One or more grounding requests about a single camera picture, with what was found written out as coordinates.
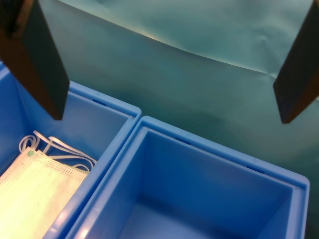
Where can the stack of pale face masks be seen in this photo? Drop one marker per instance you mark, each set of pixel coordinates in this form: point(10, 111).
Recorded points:
point(32, 189)

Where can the blue plastic bin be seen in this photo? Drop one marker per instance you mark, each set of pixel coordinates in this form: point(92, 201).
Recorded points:
point(199, 179)
point(99, 117)

